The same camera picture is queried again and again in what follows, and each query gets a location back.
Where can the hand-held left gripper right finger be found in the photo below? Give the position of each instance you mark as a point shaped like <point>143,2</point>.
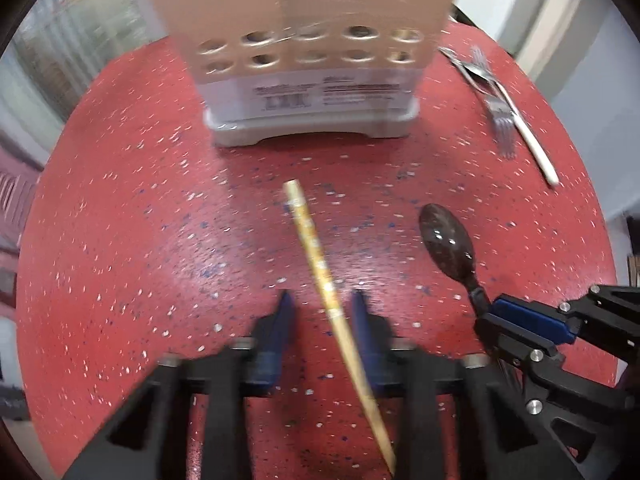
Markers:
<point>367,345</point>

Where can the brown translucent plastic spoon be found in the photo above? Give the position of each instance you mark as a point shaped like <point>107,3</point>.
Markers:
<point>447,242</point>

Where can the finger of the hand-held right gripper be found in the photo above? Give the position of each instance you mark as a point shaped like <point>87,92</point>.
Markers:
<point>515,345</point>
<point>530,317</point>

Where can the beige utensil holder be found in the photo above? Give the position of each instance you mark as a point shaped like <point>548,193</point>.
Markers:
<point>310,35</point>

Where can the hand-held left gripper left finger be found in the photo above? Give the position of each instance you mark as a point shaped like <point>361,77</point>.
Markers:
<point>272,345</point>

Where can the metal fork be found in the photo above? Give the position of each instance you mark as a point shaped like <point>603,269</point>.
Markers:
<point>502,120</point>

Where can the yellow patterned chopstick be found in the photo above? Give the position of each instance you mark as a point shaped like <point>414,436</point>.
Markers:
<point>315,255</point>

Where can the wooden frame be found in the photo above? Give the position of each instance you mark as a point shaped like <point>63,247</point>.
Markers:
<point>634,267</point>

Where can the pink plastic chair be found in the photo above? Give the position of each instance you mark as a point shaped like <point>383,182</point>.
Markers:
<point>15,200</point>

